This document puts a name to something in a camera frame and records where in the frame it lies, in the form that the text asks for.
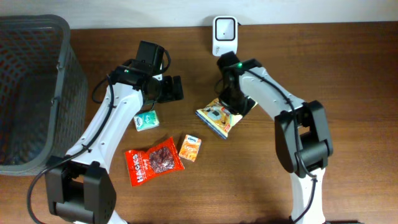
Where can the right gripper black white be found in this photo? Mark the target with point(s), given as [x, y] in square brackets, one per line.
[244, 108]

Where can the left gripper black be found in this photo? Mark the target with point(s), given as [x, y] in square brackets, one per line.
[171, 88]

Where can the orange tissue pack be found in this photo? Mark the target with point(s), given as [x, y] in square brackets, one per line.
[190, 148]

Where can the red Hacks candy bag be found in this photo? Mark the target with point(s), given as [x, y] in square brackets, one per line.
[161, 159]

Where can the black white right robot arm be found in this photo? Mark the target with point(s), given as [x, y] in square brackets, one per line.
[302, 137]

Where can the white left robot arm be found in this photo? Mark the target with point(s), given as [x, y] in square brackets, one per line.
[79, 189]

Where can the white barcode scanner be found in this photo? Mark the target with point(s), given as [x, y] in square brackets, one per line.
[225, 35]

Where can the grey plastic mesh basket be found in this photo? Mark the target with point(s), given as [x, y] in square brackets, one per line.
[43, 93]

